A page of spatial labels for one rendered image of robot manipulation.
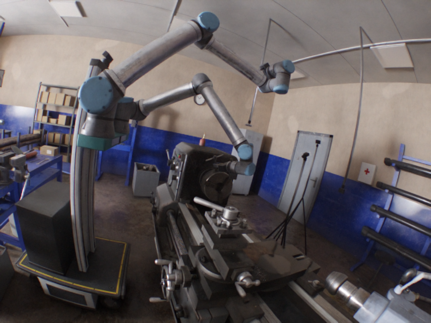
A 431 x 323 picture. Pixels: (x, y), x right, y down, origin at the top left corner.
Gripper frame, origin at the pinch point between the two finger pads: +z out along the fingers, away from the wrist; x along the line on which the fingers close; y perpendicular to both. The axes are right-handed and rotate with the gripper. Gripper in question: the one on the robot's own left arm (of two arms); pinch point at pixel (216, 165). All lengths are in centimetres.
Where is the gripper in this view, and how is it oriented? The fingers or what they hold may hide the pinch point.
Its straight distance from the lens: 146.0
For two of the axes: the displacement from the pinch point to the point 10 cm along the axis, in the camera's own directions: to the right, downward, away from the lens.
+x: -7.0, 2.4, -6.7
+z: -7.0, -0.8, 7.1
